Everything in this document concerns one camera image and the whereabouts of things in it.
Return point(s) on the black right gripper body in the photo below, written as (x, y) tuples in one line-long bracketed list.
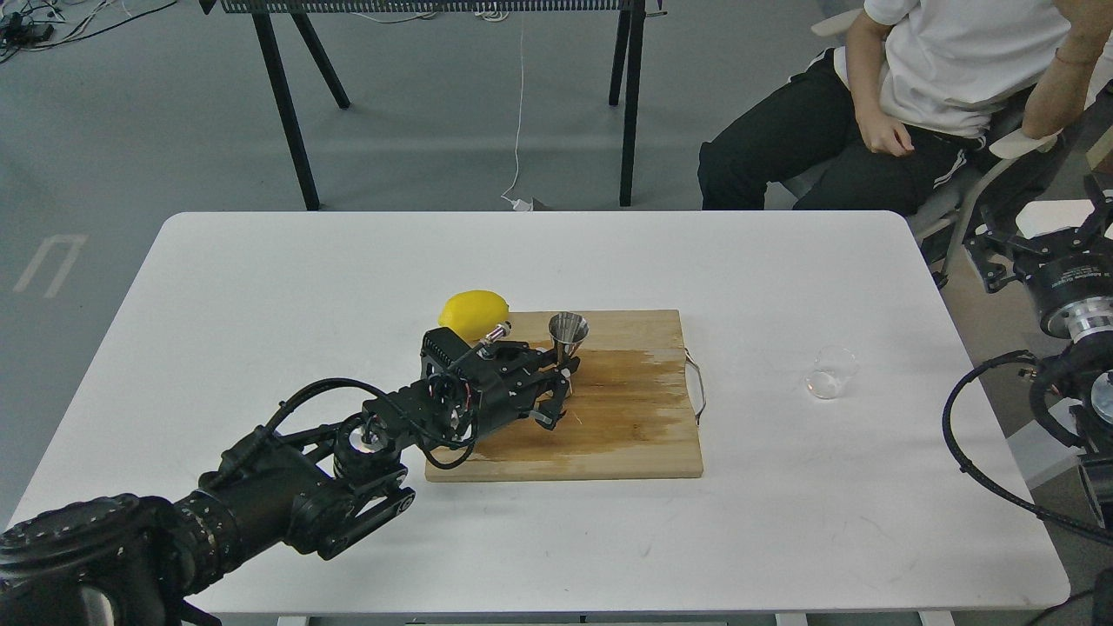
[(1073, 295)]

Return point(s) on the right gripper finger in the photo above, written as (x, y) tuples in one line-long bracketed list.
[(1098, 186), (1000, 258)]

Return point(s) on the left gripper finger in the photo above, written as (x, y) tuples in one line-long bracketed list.
[(549, 408), (529, 365)]

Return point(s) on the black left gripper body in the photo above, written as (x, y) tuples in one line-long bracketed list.
[(470, 395)]

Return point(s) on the steel jigger measuring cup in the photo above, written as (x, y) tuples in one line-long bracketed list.
[(567, 330)]

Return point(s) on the clear glass cup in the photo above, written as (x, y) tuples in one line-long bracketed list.
[(831, 372)]

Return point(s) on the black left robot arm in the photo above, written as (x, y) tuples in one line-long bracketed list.
[(319, 476)]

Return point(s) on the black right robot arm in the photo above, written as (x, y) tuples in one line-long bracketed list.
[(1097, 531)]

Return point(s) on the person's hand on lap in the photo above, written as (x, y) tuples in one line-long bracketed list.
[(883, 134)]

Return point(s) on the yellow lemon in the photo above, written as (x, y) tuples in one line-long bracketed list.
[(473, 314)]

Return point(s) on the wooden cutting board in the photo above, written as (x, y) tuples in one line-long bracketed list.
[(628, 416)]

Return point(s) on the seated person white shirt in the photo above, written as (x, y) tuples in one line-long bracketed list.
[(941, 67)]

